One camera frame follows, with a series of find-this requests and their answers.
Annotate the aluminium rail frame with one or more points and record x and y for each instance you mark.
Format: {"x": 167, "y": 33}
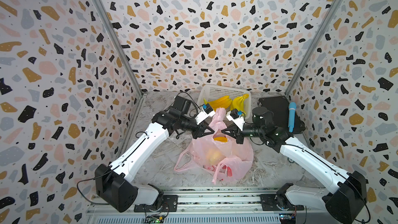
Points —
{"x": 234, "y": 205}

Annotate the right circuit board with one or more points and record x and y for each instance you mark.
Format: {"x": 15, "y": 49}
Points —
{"x": 287, "y": 218}

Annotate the greenish banana bunch right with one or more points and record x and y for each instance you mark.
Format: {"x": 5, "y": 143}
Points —
{"x": 238, "y": 103}

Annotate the left green circuit board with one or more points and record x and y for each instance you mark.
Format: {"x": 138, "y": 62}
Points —
{"x": 154, "y": 219}

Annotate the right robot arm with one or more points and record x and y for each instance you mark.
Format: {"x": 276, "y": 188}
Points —
{"x": 343, "y": 194}

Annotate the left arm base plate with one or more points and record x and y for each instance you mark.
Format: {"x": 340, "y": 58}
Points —
{"x": 165, "y": 203}

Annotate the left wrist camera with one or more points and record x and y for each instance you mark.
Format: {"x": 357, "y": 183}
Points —
{"x": 205, "y": 112}

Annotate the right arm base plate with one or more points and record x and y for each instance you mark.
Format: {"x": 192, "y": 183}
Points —
{"x": 274, "y": 202}

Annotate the yellow banana bunch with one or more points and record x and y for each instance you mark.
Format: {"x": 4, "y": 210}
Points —
{"x": 214, "y": 154}
{"x": 223, "y": 102}

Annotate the blue microphone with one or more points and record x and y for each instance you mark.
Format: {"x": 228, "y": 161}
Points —
{"x": 291, "y": 117}

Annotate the white plastic basket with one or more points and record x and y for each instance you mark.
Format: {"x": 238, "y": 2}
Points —
{"x": 214, "y": 92}

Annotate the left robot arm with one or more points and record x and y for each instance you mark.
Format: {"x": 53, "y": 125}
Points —
{"x": 114, "y": 182}

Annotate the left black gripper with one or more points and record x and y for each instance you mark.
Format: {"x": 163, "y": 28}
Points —
{"x": 201, "y": 129}

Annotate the black case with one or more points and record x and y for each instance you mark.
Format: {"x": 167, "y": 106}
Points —
{"x": 279, "y": 106}

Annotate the pink plastic bag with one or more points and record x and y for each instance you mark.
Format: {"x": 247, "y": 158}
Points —
{"x": 199, "y": 147}
{"x": 230, "y": 169}

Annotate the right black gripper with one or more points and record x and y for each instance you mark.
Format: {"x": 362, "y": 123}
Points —
{"x": 237, "y": 134}

